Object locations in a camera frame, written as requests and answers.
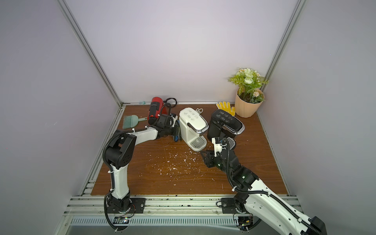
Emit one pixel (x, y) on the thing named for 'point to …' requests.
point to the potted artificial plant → (249, 94)
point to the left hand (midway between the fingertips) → (182, 129)
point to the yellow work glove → (226, 107)
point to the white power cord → (199, 110)
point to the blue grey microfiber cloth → (177, 137)
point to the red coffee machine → (157, 108)
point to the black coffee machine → (223, 125)
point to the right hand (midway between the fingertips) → (202, 151)
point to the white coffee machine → (192, 126)
